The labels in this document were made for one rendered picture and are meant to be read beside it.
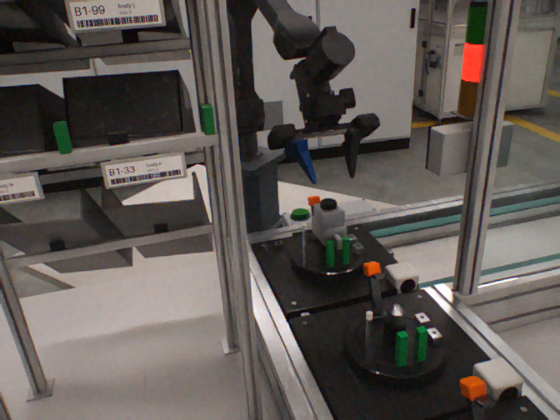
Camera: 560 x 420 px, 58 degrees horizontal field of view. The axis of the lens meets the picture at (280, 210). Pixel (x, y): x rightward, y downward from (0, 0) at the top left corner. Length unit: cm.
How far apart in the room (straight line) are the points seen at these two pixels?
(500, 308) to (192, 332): 56
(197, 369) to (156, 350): 10
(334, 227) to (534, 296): 38
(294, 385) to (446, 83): 445
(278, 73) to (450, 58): 179
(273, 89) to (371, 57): 79
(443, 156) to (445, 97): 428
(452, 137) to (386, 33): 334
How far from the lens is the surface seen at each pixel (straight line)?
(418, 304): 86
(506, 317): 100
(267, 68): 387
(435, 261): 108
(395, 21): 412
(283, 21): 91
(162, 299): 109
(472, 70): 78
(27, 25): 66
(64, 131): 56
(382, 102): 420
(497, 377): 73
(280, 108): 394
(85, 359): 100
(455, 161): 81
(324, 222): 87
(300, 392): 72
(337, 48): 82
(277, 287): 88
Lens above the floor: 148
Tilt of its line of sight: 26 degrees down
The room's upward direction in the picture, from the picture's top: 3 degrees counter-clockwise
